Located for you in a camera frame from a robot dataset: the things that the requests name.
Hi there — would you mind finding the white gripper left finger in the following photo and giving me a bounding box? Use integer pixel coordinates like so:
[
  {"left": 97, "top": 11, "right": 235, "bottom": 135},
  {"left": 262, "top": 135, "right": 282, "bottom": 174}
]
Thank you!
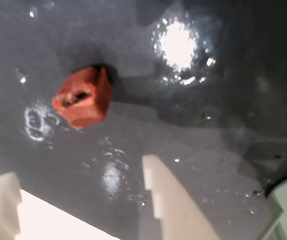
[{"left": 0, "top": 171, "right": 23, "bottom": 240}]

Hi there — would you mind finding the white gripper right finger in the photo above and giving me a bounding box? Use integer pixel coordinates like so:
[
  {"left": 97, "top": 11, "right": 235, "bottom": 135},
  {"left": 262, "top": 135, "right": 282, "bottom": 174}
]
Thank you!
[{"left": 142, "top": 154, "right": 221, "bottom": 240}]

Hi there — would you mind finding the red cube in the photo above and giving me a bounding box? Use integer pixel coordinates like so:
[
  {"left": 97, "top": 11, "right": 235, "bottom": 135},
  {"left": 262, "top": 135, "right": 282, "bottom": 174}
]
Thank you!
[{"left": 51, "top": 64, "right": 113, "bottom": 130}]

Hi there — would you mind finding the black glossy mat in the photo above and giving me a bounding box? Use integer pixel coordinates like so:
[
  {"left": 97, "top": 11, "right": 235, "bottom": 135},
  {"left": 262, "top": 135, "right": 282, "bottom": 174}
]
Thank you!
[{"left": 0, "top": 0, "right": 287, "bottom": 240}]

